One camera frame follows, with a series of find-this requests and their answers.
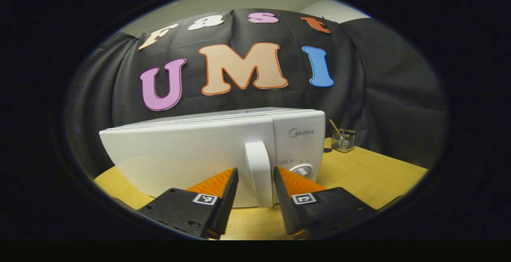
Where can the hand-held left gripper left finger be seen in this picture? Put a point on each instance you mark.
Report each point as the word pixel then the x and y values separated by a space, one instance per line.
pixel 225 206

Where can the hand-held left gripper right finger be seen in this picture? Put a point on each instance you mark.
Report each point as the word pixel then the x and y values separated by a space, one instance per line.
pixel 287 204

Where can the white microwave oven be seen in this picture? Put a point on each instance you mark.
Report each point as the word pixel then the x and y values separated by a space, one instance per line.
pixel 179 154

